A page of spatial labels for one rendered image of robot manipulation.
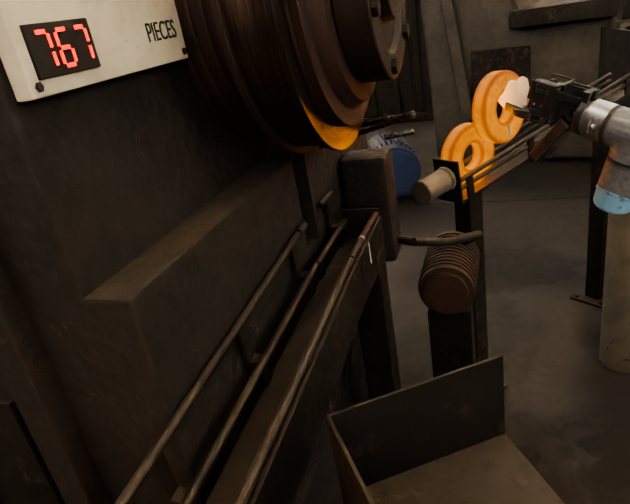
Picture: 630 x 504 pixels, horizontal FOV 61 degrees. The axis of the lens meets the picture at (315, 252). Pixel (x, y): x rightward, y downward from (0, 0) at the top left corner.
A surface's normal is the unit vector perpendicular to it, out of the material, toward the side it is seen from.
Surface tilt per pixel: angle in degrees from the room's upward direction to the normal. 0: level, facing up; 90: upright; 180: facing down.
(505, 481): 5
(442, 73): 90
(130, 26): 90
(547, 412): 0
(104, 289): 0
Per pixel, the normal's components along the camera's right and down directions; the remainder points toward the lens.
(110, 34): 0.94, -0.01
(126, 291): -0.16, -0.90
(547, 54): -0.52, 0.44
